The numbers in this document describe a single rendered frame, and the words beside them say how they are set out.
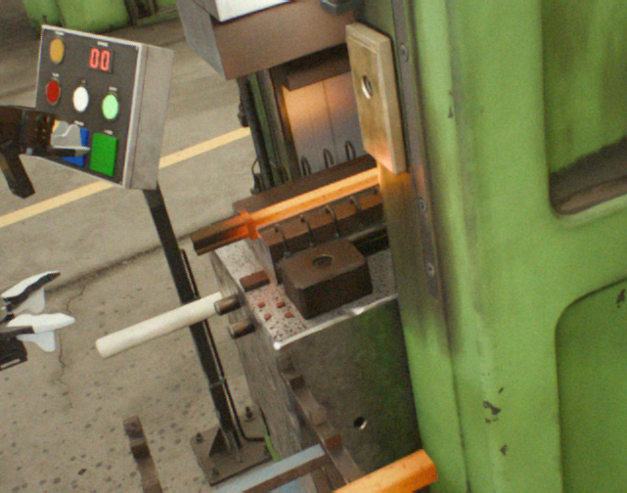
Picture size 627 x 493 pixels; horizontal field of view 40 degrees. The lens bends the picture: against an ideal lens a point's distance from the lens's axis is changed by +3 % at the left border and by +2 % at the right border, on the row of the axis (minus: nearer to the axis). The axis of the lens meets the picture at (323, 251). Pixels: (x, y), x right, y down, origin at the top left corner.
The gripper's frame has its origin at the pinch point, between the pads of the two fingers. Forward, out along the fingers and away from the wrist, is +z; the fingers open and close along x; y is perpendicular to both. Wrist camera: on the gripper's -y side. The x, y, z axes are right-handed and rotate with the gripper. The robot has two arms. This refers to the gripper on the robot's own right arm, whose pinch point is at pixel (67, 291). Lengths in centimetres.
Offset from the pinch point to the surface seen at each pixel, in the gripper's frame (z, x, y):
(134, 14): 92, -475, 91
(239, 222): 28.5, 0.7, -1.3
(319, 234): 39.5, 7.4, 2.1
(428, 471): 30, 60, 3
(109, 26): 73, -481, 96
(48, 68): 12, -68, -13
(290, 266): 31.9, 13.4, 1.9
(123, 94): 22, -44, -12
